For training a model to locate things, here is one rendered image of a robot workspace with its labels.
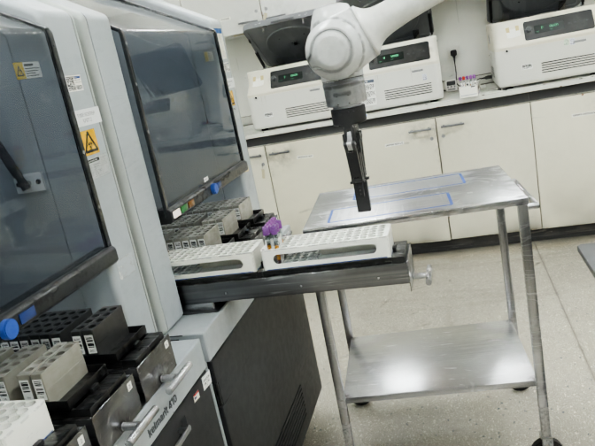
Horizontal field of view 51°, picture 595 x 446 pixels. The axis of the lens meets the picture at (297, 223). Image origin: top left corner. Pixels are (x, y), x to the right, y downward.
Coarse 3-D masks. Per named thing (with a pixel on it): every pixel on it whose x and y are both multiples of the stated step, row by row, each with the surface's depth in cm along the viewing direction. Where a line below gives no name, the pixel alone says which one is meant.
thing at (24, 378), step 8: (56, 344) 107; (64, 344) 106; (48, 352) 104; (40, 360) 102; (32, 368) 100; (24, 376) 97; (24, 384) 97; (32, 384) 98; (24, 392) 98; (32, 392) 98
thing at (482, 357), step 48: (336, 192) 210; (384, 192) 197; (432, 192) 185; (480, 192) 175; (528, 192) 179; (528, 240) 164; (528, 288) 168; (384, 336) 221; (432, 336) 214; (480, 336) 207; (336, 384) 184; (384, 384) 190; (432, 384) 185; (480, 384) 180; (528, 384) 177
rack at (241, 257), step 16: (256, 240) 154; (176, 256) 154; (192, 256) 151; (208, 256) 149; (224, 256) 146; (240, 256) 145; (256, 256) 147; (176, 272) 153; (192, 272) 156; (208, 272) 148; (224, 272) 147; (240, 272) 147
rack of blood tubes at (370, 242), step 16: (384, 224) 146; (288, 240) 150; (304, 240) 147; (320, 240) 143; (336, 240) 141; (352, 240) 138; (368, 240) 137; (384, 240) 137; (272, 256) 144; (288, 256) 149; (304, 256) 146; (320, 256) 149; (336, 256) 148; (352, 256) 139; (368, 256) 139; (384, 256) 138
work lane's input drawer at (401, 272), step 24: (336, 264) 140; (360, 264) 139; (384, 264) 138; (408, 264) 137; (192, 288) 149; (216, 288) 147; (240, 288) 146; (264, 288) 144; (288, 288) 143; (312, 288) 142; (336, 288) 141
